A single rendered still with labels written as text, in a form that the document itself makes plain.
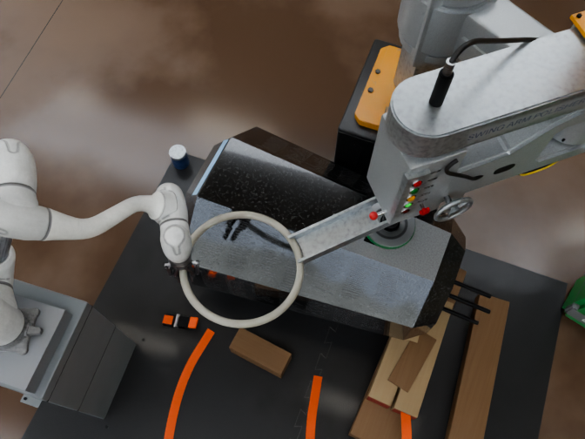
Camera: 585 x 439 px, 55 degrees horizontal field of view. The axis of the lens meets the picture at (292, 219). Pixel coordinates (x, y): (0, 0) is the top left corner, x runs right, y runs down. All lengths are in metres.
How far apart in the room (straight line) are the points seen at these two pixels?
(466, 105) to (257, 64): 2.41
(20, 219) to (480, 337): 2.28
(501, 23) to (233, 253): 1.41
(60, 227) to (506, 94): 1.36
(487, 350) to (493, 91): 1.69
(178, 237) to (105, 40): 2.51
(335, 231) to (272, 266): 0.36
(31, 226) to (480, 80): 1.36
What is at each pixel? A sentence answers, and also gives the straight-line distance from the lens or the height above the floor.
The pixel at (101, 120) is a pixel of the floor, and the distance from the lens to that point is 3.86.
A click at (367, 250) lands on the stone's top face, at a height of 0.82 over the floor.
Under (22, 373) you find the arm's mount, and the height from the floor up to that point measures 0.88.
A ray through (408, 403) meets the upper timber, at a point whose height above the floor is 0.22.
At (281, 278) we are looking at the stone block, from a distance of 2.50.
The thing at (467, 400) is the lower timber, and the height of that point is 0.11.
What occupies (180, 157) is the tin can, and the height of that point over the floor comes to 0.15.
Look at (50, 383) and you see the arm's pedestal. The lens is 2.45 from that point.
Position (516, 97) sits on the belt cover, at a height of 1.69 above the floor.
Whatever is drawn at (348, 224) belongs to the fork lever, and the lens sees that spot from 2.29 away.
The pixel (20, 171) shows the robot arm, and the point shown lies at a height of 1.59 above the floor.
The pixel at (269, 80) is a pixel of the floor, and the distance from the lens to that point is 3.86.
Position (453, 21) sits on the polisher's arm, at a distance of 2.27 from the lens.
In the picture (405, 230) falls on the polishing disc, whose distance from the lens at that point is 2.42.
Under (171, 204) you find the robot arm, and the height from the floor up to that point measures 1.22.
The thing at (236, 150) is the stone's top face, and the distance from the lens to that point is 2.60.
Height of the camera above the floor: 3.03
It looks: 66 degrees down
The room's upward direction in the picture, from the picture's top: straight up
